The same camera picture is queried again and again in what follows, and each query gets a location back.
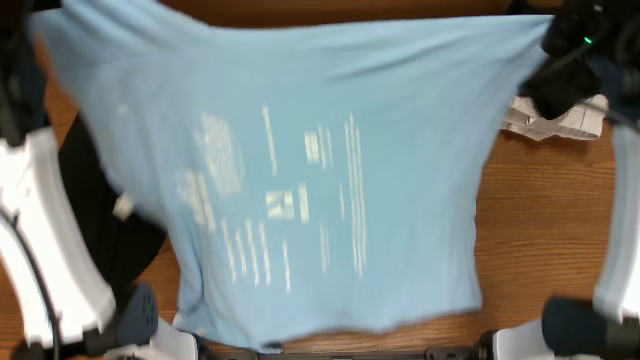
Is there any black t-shirt on left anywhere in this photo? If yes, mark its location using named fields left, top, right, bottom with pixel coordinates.
left=58, top=116, right=166, bottom=306

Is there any beige folded garment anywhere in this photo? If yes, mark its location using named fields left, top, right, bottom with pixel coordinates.
left=502, top=95, right=608, bottom=141

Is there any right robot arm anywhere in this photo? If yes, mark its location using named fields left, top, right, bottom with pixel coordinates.
left=475, top=0, right=639, bottom=359

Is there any light blue printed t-shirt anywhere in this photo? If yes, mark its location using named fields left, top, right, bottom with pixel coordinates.
left=32, top=1, right=550, bottom=352

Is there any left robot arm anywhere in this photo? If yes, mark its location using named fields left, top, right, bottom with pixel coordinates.
left=1, top=1, right=203, bottom=359

